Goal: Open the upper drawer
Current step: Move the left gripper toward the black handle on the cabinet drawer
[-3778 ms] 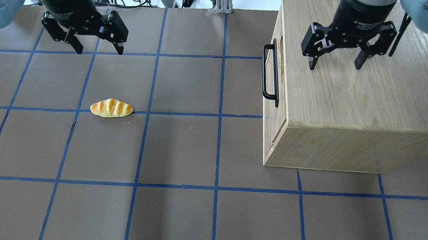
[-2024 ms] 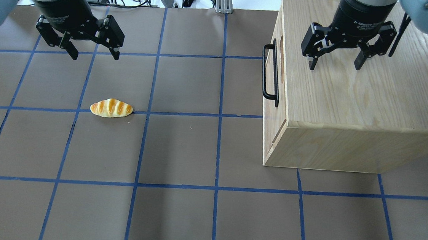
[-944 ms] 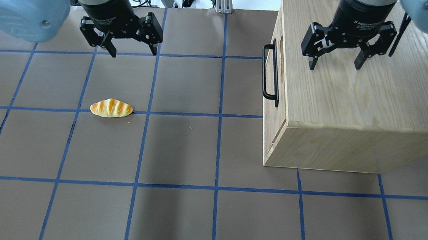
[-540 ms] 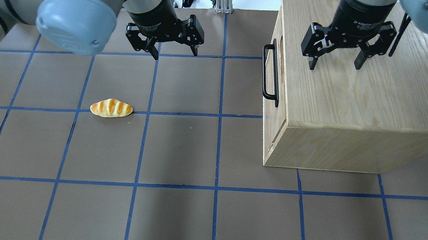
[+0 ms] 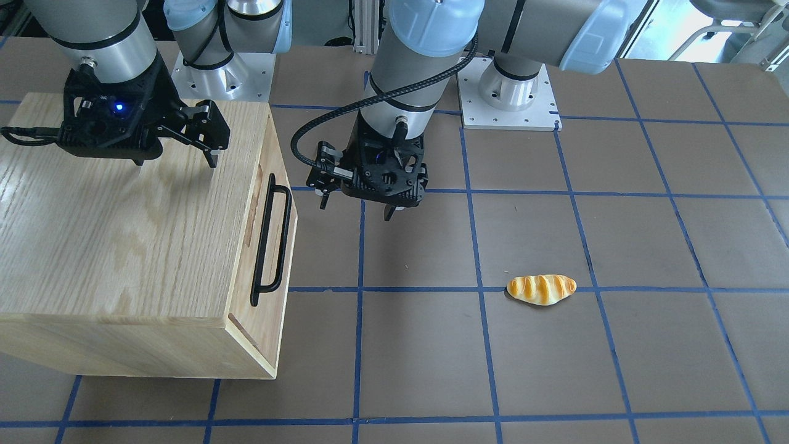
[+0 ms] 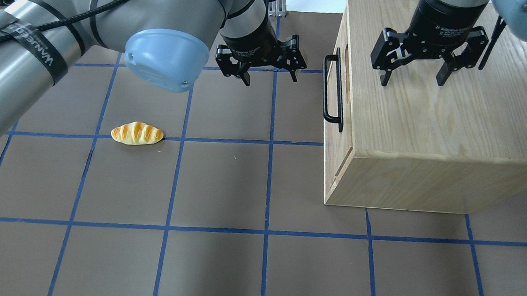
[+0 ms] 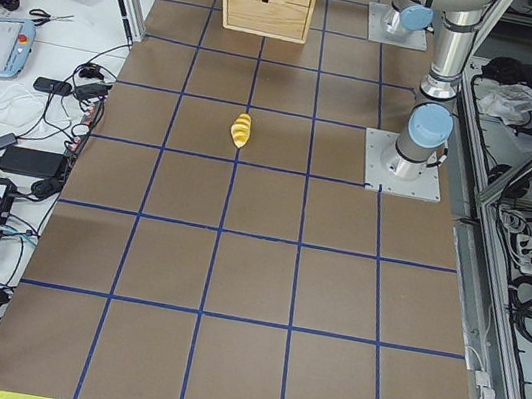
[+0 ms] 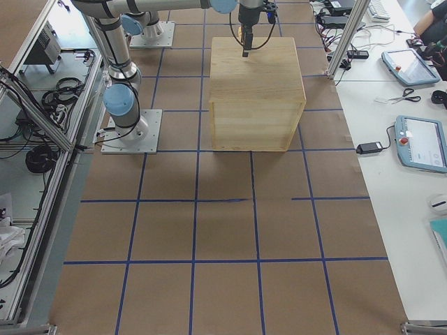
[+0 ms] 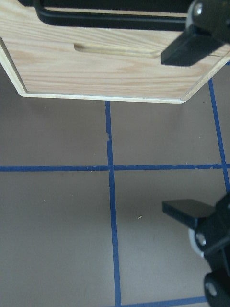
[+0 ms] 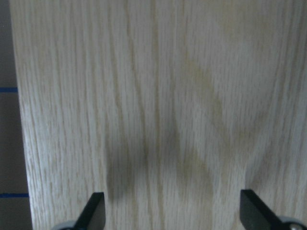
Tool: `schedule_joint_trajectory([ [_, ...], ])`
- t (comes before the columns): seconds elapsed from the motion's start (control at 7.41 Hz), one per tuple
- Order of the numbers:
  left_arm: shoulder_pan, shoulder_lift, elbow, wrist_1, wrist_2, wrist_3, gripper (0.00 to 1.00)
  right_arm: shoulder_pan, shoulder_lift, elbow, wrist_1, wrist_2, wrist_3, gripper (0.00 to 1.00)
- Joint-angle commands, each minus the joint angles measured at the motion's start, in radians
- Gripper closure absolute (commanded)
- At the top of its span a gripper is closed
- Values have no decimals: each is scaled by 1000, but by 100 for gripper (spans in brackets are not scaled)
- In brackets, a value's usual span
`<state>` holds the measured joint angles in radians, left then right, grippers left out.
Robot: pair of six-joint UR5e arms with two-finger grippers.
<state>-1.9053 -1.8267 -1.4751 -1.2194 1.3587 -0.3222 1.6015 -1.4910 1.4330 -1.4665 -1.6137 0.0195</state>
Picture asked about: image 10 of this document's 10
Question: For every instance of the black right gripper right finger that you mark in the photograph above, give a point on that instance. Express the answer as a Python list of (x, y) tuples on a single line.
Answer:
[(256, 215)]

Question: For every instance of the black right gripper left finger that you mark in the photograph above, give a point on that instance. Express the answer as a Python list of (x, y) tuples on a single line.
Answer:
[(93, 216)]

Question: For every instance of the light wooden drawer cabinet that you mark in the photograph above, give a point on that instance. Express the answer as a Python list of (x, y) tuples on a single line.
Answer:
[(170, 107)]

